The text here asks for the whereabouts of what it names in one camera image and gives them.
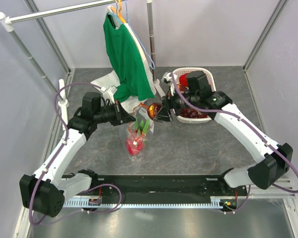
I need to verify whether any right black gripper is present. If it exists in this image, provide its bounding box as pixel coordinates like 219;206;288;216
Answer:
154;84;200;122

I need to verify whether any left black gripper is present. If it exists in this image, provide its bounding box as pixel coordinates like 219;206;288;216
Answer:
94;100;136;126

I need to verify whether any clear orange zip bag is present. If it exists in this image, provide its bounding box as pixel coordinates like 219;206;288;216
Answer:
119;103;154;161

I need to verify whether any purple grape bunch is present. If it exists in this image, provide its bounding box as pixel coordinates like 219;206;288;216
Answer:
180;108;208;119

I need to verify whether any pink dragon fruit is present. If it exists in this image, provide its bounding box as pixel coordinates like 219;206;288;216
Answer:
125;117;153;156

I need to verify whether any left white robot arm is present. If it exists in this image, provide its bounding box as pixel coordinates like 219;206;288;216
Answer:
19;92;135;217

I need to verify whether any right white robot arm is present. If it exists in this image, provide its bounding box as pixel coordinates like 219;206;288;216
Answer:
148;70;293;195

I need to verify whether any red bell pepper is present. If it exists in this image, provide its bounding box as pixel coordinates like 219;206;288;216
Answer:
179;73;188;87

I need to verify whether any green t-shirt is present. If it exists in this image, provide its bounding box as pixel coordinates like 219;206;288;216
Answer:
103;13;154;102

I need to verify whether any white perforated plastic basket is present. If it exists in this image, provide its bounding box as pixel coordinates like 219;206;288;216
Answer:
173;67;216;124

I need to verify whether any white garment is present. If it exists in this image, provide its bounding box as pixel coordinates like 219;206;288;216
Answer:
91;6;156;113

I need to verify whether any silver clothes rack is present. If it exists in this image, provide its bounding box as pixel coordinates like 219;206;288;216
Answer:
0;0;171;131

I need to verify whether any orange clothes hanger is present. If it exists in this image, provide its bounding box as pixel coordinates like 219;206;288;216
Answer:
110;0;126;24

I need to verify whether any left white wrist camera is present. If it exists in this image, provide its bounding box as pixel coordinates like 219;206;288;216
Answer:
101;86;117;102

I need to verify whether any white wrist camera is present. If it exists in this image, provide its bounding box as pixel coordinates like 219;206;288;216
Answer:
101;86;117;102
162;72;178;86

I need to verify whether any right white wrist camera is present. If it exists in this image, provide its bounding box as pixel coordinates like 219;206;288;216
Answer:
162;72;178;86

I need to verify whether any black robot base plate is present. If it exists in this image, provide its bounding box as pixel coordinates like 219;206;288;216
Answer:
90;175;247;204

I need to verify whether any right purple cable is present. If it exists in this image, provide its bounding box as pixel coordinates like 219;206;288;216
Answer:
170;73;298;193

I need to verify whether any purple cable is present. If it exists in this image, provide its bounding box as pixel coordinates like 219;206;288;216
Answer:
29;82;105;226
170;73;298;193

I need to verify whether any slotted cable duct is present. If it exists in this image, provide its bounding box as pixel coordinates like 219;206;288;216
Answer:
63;196;223;209

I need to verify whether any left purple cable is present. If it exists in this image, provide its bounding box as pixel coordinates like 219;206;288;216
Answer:
29;82;105;226

